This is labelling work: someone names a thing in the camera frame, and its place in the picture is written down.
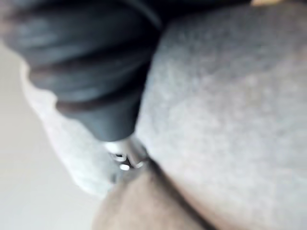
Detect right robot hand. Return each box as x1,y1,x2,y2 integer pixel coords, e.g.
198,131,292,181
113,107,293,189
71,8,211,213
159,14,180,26
0,0,255,171

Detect grey fabric cushion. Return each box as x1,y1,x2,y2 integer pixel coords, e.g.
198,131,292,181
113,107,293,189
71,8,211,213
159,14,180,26
20,2,307,230

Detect brown fabric cushion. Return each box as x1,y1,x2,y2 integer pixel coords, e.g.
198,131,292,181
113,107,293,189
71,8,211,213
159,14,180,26
92,165,209,230

